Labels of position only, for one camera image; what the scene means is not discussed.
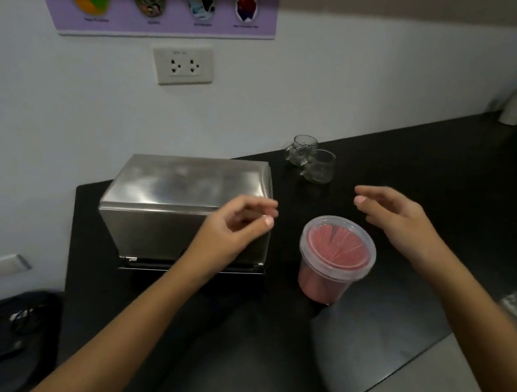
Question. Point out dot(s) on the stainless steel napkin dispenser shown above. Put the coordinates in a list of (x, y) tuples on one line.
[(182, 207)]

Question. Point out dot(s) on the bundle of pink sachets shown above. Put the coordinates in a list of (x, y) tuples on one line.
[(333, 254)]

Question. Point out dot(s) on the white wall power socket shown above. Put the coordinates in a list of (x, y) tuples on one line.
[(183, 65)]

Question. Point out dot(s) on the person's right fingers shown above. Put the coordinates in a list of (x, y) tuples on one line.
[(375, 201)]

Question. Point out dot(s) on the person's left thumb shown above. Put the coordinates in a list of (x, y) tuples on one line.
[(254, 230)]

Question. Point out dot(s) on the person's right hand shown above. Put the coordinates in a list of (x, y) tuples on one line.
[(405, 225)]

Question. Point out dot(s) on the clear plastic tub with lid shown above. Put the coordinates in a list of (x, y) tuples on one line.
[(334, 259)]

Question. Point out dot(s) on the person's right forearm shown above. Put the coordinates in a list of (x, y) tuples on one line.
[(485, 339)]

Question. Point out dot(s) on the person's left hand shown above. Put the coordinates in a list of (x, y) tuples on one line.
[(220, 240)]

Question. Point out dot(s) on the small clear glass jar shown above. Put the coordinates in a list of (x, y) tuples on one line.
[(301, 149), (319, 166)]

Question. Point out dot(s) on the person's left forearm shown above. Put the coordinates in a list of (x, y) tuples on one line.
[(129, 332)]

